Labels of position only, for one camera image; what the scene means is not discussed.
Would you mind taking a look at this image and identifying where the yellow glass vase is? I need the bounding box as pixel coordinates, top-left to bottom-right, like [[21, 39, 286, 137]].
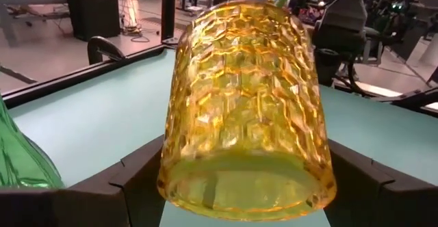
[[156, 0, 338, 222]]

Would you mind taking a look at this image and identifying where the green glass vase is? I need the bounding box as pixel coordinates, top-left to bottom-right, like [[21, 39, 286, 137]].
[[0, 95, 66, 189]]

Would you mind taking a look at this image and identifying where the teal table mat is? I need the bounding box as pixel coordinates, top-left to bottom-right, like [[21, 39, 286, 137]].
[[6, 47, 438, 227]]

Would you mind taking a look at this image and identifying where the black upright post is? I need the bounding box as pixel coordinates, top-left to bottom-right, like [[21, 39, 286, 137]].
[[160, 0, 177, 45]]

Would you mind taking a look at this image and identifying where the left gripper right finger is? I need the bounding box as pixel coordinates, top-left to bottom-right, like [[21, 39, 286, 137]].
[[324, 139, 438, 227]]

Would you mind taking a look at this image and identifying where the black cabinet box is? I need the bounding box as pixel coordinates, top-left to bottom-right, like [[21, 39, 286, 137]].
[[66, 0, 121, 42]]

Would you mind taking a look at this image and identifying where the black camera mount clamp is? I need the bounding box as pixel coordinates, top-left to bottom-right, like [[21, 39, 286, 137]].
[[87, 36, 127, 66]]

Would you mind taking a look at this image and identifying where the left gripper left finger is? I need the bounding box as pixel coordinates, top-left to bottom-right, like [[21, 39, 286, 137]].
[[0, 135, 167, 227]]

